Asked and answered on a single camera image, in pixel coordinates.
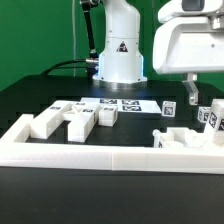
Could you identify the white tag base sheet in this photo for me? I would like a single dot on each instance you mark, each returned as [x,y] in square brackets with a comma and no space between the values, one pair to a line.
[127,105]

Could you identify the white long chair part left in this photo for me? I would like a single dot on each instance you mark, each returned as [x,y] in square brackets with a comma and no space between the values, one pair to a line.
[43,125]

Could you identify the white chair seat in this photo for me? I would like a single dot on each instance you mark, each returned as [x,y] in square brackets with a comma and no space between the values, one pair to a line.
[178,137]

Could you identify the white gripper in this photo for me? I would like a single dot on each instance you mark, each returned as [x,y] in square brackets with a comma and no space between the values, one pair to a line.
[188,45]

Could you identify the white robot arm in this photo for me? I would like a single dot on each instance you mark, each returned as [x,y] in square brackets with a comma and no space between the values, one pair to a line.
[120,63]

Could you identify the white chair back part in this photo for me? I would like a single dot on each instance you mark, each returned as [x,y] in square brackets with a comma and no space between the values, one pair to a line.
[81,117]

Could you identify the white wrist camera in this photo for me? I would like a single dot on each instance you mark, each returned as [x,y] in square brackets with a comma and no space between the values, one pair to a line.
[182,8]

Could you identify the white U-shaped fence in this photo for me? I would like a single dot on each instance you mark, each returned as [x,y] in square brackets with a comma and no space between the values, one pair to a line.
[16,151]

